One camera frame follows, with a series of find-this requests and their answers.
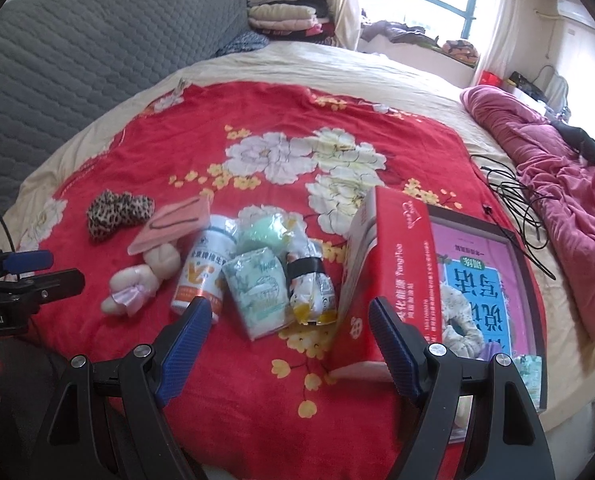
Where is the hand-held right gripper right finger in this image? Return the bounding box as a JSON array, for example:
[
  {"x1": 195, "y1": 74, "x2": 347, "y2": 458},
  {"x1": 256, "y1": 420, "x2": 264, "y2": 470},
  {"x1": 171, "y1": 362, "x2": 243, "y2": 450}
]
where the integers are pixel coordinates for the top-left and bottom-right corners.
[{"x1": 368, "y1": 297, "x2": 558, "y2": 480}]

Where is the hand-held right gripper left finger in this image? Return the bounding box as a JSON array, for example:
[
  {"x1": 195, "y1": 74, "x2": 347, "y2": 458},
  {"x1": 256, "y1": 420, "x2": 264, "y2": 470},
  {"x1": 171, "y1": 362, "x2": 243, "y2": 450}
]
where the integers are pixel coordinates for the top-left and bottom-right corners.
[{"x1": 30, "y1": 297, "x2": 214, "y2": 480}]

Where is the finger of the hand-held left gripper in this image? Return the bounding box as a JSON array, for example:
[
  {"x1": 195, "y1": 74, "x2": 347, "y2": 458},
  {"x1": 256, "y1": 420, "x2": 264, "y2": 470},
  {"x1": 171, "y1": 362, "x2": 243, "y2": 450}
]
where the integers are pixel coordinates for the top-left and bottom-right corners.
[
  {"x1": 4, "y1": 268, "x2": 86, "y2": 304},
  {"x1": 0, "y1": 250, "x2": 54, "y2": 277}
]

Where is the white floral scrunchie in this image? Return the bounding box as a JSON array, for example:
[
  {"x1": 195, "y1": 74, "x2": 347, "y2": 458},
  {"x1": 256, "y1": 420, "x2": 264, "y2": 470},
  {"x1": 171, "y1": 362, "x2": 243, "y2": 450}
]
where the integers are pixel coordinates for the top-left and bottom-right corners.
[{"x1": 440, "y1": 305, "x2": 503, "y2": 361}]

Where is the white plush bunny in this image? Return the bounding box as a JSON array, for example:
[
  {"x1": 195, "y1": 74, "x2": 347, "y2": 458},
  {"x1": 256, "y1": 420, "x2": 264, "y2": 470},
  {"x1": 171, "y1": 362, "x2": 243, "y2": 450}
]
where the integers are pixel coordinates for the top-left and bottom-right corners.
[{"x1": 100, "y1": 242, "x2": 182, "y2": 317}]

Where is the leopard print scrunchie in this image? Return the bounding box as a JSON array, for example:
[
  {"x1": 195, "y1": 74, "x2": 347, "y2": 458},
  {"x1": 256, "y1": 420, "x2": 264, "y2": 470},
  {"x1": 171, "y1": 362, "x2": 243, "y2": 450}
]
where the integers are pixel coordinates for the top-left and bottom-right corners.
[{"x1": 86, "y1": 190, "x2": 155, "y2": 243}]

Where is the green patterned tissue packet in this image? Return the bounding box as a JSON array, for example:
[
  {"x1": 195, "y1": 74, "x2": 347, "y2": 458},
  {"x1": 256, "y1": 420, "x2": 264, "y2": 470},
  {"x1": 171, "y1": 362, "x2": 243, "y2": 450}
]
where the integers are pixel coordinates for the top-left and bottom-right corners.
[
  {"x1": 221, "y1": 247, "x2": 287, "y2": 343},
  {"x1": 515, "y1": 354, "x2": 543, "y2": 386}
]

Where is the mint green sponge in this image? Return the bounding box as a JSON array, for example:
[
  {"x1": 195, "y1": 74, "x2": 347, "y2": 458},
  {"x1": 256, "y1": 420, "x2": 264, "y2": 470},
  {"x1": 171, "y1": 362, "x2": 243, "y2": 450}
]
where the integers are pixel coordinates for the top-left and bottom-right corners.
[{"x1": 236, "y1": 205, "x2": 305, "y2": 256}]

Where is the red cardboard box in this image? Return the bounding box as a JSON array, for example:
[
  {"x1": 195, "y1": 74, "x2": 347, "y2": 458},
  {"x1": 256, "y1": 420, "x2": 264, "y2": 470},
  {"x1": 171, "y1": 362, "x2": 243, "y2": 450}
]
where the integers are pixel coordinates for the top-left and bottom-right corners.
[{"x1": 330, "y1": 187, "x2": 445, "y2": 381}]

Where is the white vitamin bottle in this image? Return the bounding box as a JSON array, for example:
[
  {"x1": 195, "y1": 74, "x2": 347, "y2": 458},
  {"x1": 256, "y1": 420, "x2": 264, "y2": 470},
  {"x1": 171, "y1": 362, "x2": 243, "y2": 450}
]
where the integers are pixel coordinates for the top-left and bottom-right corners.
[{"x1": 171, "y1": 215, "x2": 238, "y2": 323}]

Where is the white yellow snack packet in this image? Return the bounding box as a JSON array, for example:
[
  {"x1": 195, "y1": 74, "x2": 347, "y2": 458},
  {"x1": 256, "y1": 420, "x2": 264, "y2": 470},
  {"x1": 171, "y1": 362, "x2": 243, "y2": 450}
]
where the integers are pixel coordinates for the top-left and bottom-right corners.
[{"x1": 283, "y1": 237, "x2": 338, "y2": 328}]

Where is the pink face mask pack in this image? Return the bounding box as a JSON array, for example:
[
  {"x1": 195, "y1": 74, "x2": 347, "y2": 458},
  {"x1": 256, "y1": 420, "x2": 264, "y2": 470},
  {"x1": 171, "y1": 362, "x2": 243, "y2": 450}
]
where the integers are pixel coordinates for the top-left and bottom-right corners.
[{"x1": 127, "y1": 195, "x2": 212, "y2": 257}]

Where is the grey quilted headboard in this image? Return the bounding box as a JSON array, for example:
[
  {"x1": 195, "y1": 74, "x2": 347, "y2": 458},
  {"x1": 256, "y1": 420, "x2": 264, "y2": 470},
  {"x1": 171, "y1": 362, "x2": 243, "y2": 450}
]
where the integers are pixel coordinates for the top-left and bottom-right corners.
[{"x1": 0, "y1": 0, "x2": 252, "y2": 251}]

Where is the pink comforter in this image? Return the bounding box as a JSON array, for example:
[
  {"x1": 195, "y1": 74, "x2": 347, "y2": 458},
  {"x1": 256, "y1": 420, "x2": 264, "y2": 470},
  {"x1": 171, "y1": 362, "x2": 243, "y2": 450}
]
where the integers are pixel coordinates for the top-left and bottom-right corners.
[{"x1": 460, "y1": 85, "x2": 595, "y2": 346}]

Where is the red floral blanket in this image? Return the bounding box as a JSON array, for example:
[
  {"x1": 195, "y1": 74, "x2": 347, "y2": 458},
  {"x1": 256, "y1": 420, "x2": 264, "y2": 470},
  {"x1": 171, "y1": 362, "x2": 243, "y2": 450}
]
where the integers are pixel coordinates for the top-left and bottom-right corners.
[{"x1": 20, "y1": 80, "x2": 548, "y2": 480}]

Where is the black garment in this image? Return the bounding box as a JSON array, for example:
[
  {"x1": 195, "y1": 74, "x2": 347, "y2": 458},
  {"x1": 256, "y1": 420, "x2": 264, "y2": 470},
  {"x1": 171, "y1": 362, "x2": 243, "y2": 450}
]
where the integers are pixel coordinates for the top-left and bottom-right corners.
[
  {"x1": 550, "y1": 120, "x2": 595, "y2": 163},
  {"x1": 297, "y1": 0, "x2": 334, "y2": 18}
]

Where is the black bag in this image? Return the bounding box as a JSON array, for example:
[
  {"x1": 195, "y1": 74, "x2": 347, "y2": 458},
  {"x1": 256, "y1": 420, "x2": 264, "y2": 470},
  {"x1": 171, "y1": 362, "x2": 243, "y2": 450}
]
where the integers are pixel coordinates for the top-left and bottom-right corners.
[{"x1": 507, "y1": 71, "x2": 548, "y2": 101}]

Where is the cream bed quilt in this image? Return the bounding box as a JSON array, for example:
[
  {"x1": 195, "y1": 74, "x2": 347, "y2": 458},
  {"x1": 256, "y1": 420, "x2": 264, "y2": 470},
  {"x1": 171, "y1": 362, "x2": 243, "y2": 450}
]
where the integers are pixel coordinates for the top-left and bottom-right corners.
[{"x1": 0, "y1": 40, "x2": 595, "y2": 431}]

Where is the dark blue patterned cloth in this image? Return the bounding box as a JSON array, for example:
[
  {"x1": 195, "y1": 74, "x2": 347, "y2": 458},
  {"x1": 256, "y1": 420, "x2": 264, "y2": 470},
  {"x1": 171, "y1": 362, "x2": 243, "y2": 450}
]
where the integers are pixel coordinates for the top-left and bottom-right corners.
[{"x1": 214, "y1": 30, "x2": 270, "y2": 58}]

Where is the colourful patterned cloth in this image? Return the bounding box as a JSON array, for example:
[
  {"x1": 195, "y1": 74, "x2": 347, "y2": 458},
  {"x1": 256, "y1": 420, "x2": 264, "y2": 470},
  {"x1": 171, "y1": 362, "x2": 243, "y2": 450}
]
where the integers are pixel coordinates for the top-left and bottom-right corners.
[{"x1": 440, "y1": 39, "x2": 481, "y2": 66}]

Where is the white garment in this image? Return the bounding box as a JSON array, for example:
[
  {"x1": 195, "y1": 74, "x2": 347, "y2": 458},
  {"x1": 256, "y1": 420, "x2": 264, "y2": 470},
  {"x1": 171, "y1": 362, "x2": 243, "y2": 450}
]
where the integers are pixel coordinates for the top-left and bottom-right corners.
[{"x1": 542, "y1": 67, "x2": 571, "y2": 111}]

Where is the dark clothes pile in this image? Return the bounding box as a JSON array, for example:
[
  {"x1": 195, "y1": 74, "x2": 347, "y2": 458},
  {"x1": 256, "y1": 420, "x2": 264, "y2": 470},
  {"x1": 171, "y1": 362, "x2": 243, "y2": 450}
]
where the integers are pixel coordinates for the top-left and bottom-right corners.
[{"x1": 360, "y1": 19, "x2": 441, "y2": 46}]

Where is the stack of folded clothes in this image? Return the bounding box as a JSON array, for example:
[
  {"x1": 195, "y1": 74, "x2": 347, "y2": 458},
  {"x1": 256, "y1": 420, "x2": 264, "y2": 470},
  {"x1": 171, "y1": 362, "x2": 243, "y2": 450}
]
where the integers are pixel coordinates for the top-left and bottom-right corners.
[{"x1": 247, "y1": 4, "x2": 323, "y2": 36}]

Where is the white curtain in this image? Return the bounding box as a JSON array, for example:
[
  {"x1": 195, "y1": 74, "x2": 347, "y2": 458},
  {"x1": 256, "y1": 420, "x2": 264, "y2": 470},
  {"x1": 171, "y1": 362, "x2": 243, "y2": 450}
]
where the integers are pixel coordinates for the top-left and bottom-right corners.
[
  {"x1": 472, "y1": 0, "x2": 548, "y2": 91},
  {"x1": 330, "y1": 0, "x2": 373, "y2": 53}
]

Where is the white air conditioner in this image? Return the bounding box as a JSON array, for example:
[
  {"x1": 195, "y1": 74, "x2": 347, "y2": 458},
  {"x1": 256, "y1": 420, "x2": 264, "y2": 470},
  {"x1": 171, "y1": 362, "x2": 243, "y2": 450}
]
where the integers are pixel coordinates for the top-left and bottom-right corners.
[{"x1": 555, "y1": 0, "x2": 595, "y2": 31}]

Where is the black cable bundle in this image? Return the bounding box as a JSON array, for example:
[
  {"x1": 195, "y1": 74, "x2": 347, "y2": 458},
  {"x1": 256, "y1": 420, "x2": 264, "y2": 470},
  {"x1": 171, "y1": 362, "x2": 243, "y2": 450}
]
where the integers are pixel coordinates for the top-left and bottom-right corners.
[{"x1": 470, "y1": 152, "x2": 558, "y2": 281}]

